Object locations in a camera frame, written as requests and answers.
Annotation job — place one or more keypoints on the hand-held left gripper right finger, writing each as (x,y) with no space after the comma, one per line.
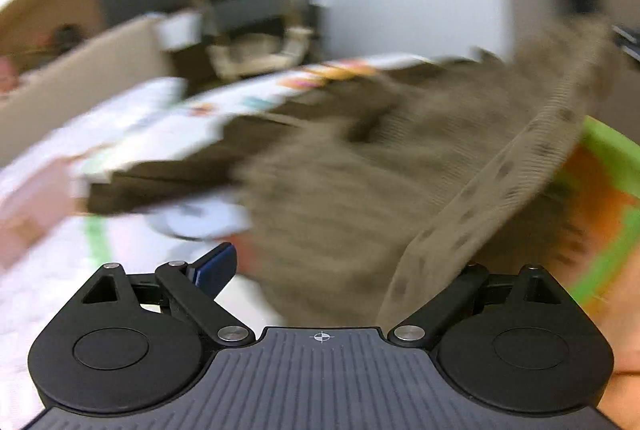
(462,290)

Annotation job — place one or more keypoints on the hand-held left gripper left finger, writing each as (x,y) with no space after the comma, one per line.
(216,267)

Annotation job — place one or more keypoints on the white cartoon printed blanket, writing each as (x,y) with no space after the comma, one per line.
(150,125)

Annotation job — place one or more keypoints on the person's orange clothing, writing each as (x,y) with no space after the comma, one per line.
(622,400)

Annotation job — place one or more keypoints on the beige chair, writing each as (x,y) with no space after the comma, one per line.
(240,55)

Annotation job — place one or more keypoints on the tan cardboard box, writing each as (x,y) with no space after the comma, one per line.
(90,65)

